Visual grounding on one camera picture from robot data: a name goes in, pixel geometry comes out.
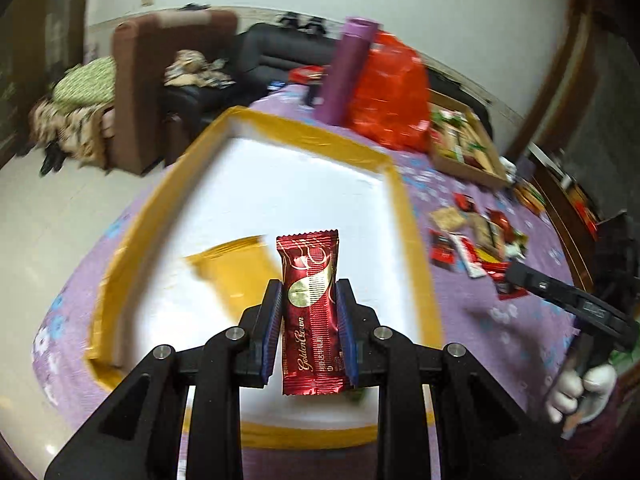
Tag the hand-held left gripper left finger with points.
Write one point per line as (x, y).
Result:
(271, 332)

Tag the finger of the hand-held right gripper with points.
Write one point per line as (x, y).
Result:
(565, 297)

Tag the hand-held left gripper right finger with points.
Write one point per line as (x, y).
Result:
(346, 332)

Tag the dark red snack packet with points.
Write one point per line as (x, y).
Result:
(310, 310)

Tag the white foam box yellow tape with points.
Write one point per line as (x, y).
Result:
(300, 195)

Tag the person's right forearm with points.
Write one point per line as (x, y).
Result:
(612, 440)

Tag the person's right hand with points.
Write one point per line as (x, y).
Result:
(595, 385)

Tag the wooden side cabinet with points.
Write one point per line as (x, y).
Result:
(565, 200)

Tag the purple floral tablecloth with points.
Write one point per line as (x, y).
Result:
(470, 330)

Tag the pile of snack packets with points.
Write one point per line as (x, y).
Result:
(475, 247)

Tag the shallow cardboard tray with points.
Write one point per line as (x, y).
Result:
(452, 162)

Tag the mixed green and red packets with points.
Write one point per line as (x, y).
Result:
(462, 137)

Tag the red plastic bag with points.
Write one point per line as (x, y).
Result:
(392, 95)

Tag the flat red box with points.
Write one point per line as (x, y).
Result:
(306, 75)

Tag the purple rolled mat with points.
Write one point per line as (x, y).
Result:
(345, 72)

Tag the heap of patterned clothes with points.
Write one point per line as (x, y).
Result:
(197, 70)

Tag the brown armchair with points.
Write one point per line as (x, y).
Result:
(145, 90)

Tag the black leather sofa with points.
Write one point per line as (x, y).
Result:
(270, 55)

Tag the pair of black shoes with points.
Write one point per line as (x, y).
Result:
(50, 160)

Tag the beige floral blanket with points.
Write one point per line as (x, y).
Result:
(65, 127)

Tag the black items on sofa back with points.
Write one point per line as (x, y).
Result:
(302, 24)

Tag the green patterned cushion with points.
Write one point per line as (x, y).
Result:
(85, 82)

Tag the dark wooden door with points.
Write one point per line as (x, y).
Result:
(40, 50)

